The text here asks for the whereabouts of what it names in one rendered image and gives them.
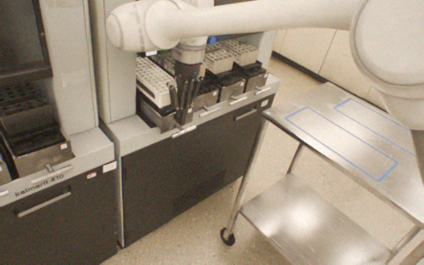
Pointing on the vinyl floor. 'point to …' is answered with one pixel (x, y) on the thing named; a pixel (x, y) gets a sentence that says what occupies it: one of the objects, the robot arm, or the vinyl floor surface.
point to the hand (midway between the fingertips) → (181, 114)
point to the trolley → (411, 172)
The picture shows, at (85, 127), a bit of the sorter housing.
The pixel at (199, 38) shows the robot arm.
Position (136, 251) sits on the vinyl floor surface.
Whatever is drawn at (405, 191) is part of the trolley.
